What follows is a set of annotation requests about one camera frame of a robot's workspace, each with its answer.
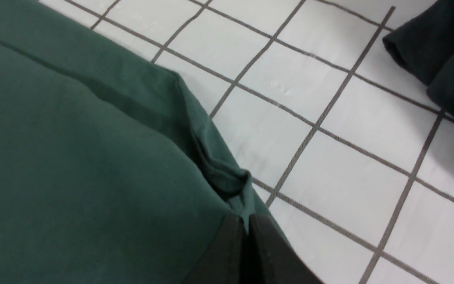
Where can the dark grey garment pile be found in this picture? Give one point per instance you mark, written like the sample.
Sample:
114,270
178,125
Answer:
424,47

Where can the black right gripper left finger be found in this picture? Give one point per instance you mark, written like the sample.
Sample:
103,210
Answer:
222,262

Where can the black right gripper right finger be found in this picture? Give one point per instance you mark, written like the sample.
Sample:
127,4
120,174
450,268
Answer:
270,259

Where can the white checkered table cloth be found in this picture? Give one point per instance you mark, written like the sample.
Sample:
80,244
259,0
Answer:
347,151

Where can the green long-sleeved shirt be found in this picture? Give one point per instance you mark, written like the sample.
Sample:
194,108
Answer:
111,171

